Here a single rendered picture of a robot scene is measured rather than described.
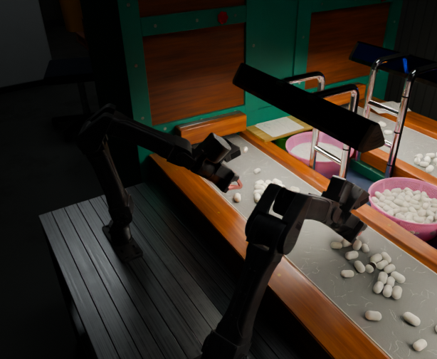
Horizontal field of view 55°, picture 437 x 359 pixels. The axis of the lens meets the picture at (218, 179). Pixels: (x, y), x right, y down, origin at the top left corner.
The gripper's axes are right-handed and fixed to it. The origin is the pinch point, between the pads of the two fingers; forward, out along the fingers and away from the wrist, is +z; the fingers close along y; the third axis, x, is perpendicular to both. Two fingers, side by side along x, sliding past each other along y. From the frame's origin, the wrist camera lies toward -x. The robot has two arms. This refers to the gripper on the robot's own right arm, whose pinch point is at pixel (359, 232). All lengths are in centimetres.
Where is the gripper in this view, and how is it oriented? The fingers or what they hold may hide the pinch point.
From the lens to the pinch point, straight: 129.5
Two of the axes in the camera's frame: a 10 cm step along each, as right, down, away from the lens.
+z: 6.7, 3.5, 6.5
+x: -5.5, 8.2, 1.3
